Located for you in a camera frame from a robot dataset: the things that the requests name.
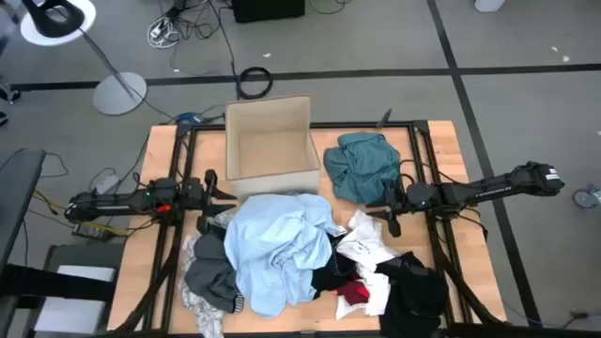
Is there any red garment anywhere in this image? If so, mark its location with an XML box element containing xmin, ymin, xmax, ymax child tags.
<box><xmin>335</xmin><ymin>279</ymin><xmax>371</xmax><ymax>305</ymax></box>

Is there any small black garment striped band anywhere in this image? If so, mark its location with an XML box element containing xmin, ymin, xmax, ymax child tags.
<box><xmin>310</xmin><ymin>234</ymin><xmax>361</xmax><ymax>300</ymax></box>

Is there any grey power adapter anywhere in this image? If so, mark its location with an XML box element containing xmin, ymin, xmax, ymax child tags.
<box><xmin>96</xmin><ymin>174</ymin><xmax>121</xmax><ymax>194</ymax></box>

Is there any dark grey garment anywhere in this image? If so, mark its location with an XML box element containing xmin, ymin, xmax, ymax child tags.
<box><xmin>183</xmin><ymin>223</ymin><xmax>245</xmax><ymax>315</ymax></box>

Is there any blue coiled cable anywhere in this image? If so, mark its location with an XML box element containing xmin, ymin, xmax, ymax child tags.
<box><xmin>176</xmin><ymin>111</ymin><xmax>204</xmax><ymax>126</ymax></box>

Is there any coiled black cable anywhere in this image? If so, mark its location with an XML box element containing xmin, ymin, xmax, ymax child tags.
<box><xmin>237</xmin><ymin>66</ymin><xmax>274</xmax><ymax>100</ymax></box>

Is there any black garment with grey waistband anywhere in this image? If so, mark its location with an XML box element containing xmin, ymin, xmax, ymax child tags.
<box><xmin>374</xmin><ymin>251</ymin><xmax>451</xmax><ymax>338</ymax></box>

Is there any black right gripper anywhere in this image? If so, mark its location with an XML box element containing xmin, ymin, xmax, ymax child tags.
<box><xmin>364</xmin><ymin>186</ymin><xmax>408</xmax><ymax>238</ymax></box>

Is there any grey caster wheel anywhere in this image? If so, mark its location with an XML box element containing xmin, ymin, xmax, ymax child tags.
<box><xmin>572</xmin><ymin>183</ymin><xmax>601</xmax><ymax>210</ymax></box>

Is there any white floor object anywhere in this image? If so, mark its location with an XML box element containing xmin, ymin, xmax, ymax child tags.
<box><xmin>473</xmin><ymin>0</ymin><xmax>507</xmax><ymax>13</ymax></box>

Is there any teal crumpled garment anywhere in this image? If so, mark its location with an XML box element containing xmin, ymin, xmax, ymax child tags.
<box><xmin>322</xmin><ymin>131</ymin><xmax>403</xmax><ymax>206</ymax></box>

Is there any grey chair with white seat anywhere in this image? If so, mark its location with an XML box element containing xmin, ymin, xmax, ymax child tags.
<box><xmin>23</xmin><ymin>242</ymin><xmax>126</xmax><ymax>338</ymax></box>

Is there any floor lamp with round base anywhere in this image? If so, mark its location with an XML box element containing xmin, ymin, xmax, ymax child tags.
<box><xmin>19</xmin><ymin>0</ymin><xmax>148</xmax><ymax>116</ymax></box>

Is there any black floor box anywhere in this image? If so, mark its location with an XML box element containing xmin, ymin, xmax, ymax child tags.
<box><xmin>231</xmin><ymin>0</ymin><xmax>306</xmax><ymax>24</ymax></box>

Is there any black power adapter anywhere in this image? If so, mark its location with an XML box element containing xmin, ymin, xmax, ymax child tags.
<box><xmin>71</xmin><ymin>221</ymin><xmax>114</xmax><ymax>243</ymax></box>

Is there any white power strip with cables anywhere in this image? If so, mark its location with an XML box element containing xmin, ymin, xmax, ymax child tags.
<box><xmin>146</xmin><ymin>16</ymin><xmax>182</xmax><ymax>50</ymax></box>

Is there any white t-shirt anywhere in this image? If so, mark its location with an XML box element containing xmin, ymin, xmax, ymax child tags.
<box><xmin>333</xmin><ymin>208</ymin><xmax>400</xmax><ymax>321</ymax></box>

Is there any white leaf-print garment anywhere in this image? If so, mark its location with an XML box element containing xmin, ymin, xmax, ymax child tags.
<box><xmin>177</xmin><ymin>210</ymin><xmax>236</xmax><ymax>338</ymax></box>

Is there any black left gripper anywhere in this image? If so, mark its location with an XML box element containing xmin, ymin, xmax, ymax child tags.
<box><xmin>185</xmin><ymin>169</ymin><xmax>239</xmax><ymax>235</ymax></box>

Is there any beige fabric storage box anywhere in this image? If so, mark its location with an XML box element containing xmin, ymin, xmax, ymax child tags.
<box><xmin>224</xmin><ymin>95</ymin><xmax>322</xmax><ymax>198</ymax></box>

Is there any light blue shirt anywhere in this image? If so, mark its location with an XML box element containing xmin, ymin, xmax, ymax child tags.
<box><xmin>223</xmin><ymin>192</ymin><xmax>347</xmax><ymax>320</ymax></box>

